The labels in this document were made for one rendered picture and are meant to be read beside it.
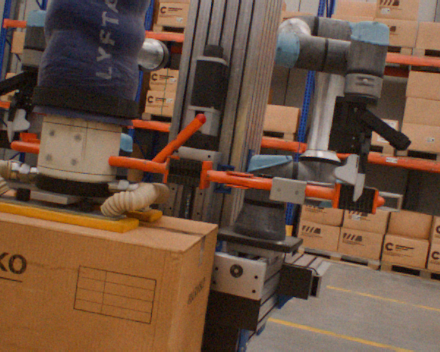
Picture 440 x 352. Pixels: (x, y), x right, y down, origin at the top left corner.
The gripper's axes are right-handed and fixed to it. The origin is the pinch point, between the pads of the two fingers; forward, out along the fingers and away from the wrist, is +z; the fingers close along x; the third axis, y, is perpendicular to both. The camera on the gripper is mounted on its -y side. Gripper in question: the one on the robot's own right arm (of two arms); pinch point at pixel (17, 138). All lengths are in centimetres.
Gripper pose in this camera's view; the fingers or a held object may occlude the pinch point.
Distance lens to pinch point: 163.5
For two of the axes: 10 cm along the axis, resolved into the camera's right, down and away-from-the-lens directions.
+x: 1.5, -0.2, 9.9
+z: -1.6, 9.9, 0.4
